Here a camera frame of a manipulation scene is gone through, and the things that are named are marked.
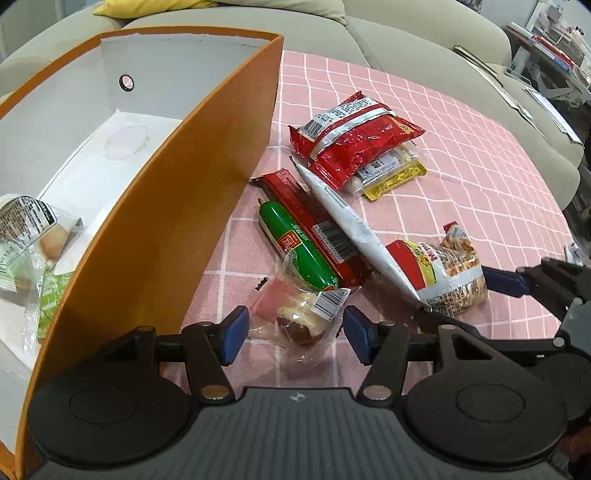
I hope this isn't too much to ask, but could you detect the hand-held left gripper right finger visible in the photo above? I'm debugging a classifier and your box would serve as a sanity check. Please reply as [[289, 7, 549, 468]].
[[342, 305, 491, 403]]

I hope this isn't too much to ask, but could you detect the grey-green pillow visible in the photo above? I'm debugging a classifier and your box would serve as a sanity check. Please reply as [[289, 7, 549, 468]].
[[217, 0, 348, 24]]

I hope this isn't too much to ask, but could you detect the yellow snack packet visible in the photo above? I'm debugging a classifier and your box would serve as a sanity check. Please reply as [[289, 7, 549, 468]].
[[346, 147, 428, 203]]

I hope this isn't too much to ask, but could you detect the clear bread packet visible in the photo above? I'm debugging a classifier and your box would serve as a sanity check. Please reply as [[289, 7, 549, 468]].
[[0, 195, 85, 292]]

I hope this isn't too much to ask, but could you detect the clear pastry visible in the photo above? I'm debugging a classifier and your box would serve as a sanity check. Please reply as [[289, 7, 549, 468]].
[[248, 251, 353, 366]]

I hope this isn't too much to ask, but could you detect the cluttered desk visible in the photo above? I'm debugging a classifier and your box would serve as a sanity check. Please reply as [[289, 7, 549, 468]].
[[505, 0, 591, 108]]

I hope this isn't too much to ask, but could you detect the green sausage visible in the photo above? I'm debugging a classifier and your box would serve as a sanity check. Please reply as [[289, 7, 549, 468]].
[[257, 198, 341, 291]]

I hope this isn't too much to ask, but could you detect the green printed clear packet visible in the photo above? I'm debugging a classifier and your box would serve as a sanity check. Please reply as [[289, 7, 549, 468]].
[[25, 265, 75, 343]]

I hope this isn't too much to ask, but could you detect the long white snack packet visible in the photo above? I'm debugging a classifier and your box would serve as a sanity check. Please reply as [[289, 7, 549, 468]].
[[288, 154, 433, 315]]

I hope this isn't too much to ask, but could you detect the orange cardboard box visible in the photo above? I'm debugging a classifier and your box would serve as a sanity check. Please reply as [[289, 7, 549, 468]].
[[0, 28, 285, 479]]

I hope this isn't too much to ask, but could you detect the dark book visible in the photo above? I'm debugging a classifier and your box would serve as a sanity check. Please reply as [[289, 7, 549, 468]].
[[453, 44, 505, 86]]

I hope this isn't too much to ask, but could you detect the pink checked tablecloth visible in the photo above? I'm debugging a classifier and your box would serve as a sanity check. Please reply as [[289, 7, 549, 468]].
[[178, 50, 574, 394]]

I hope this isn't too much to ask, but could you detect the yellow pillow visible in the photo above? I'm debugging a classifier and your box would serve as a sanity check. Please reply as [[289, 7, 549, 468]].
[[93, 0, 219, 18]]

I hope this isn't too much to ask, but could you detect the dark red bar packet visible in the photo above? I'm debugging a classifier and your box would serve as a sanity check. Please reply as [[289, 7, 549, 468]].
[[249, 169, 376, 289]]

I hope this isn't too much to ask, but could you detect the grey-green sofa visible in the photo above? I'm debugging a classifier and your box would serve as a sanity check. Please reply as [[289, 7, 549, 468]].
[[0, 0, 585, 214]]

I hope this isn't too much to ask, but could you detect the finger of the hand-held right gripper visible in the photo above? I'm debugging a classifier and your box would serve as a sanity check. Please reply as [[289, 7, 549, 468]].
[[481, 257, 591, 320], [416, 299, 591, 367]]

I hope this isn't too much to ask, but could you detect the red yellow nut snack bag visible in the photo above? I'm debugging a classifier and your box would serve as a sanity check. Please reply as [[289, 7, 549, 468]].
[[385, 222, 489, 318]]

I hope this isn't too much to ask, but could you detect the red snack packet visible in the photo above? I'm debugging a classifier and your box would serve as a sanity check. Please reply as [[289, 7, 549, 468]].
[[288, 91, 426, 191]]

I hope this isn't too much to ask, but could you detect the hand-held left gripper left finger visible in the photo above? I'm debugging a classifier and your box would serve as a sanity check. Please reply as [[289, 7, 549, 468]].
[[115, 305, 250, 403]]

